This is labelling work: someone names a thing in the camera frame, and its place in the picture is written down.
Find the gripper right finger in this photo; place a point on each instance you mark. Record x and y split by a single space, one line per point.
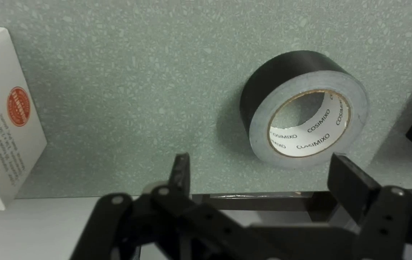
379 209

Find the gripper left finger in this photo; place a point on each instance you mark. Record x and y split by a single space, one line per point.
177 206

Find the black roll of tape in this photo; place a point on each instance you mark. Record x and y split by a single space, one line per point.
301 108

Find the white cardboard box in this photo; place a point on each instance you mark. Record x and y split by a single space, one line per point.
2 119

